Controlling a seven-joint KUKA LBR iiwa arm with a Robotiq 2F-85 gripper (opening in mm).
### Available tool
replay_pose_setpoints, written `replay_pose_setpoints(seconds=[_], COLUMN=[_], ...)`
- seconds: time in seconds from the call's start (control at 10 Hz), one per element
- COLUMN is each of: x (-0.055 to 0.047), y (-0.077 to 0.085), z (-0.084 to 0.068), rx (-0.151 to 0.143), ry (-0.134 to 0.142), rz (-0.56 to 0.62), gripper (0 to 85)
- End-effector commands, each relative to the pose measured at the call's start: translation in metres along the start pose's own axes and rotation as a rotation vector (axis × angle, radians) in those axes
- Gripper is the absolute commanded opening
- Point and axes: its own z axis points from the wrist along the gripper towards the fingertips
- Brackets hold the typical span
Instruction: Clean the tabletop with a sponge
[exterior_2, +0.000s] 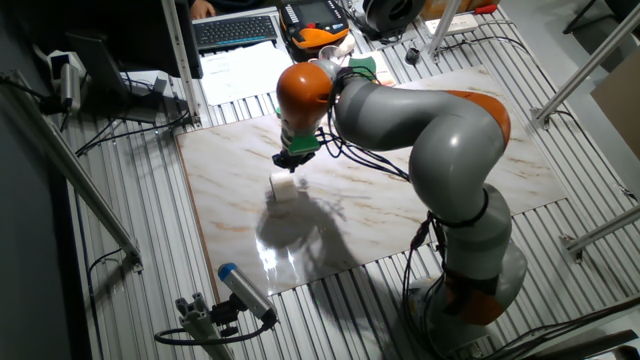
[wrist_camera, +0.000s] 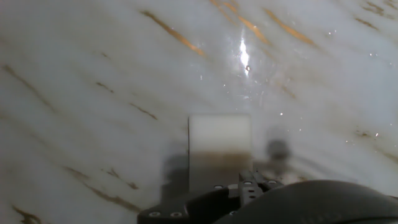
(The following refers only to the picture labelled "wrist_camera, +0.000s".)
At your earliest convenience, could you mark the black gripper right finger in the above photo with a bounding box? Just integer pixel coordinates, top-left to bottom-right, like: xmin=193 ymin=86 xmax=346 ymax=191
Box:
xmin=253 ymin=170 xmax=284 ymax=191

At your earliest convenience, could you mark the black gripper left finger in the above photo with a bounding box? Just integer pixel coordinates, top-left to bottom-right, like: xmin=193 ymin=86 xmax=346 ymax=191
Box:
xmin=136 ymin=170 xmax=264 ymax=224

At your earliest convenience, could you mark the white sponge block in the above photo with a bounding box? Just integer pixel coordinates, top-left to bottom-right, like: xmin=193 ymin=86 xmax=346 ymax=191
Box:
xmin=187 ymin=113 xmax=253 ymax=194

